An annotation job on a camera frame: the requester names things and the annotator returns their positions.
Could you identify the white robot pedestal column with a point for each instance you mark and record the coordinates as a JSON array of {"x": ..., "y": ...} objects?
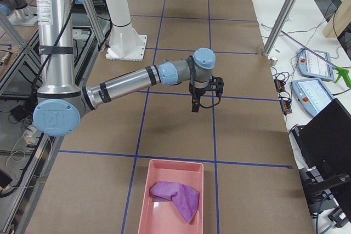
[{"x": 124, "y": 42}]

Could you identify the pink plastic tray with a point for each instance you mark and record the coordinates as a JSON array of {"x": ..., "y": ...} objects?
[{"x": 163, "y": 217}]

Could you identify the teach pendant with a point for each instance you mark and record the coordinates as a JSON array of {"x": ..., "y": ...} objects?
[
  {"x": 310, "y": 65},
  {"x": 312, "y": 93}
]

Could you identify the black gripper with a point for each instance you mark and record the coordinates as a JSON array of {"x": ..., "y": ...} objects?
[{"x": 199, "y": 92}]

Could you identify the lower teach pendant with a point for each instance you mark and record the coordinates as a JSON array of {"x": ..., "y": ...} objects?
[{"x": 312, "y": 93}]

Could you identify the upper teach pendant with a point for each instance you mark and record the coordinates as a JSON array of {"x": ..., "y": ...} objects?
[{"x": 310, "y": 65}]

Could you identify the green grabber tool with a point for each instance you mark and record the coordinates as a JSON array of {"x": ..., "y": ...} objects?
[{"x": 342, "y": 73}]

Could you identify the purple cloth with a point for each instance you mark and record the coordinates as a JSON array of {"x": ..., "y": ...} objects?
[{"x": 184, "y": 197}]

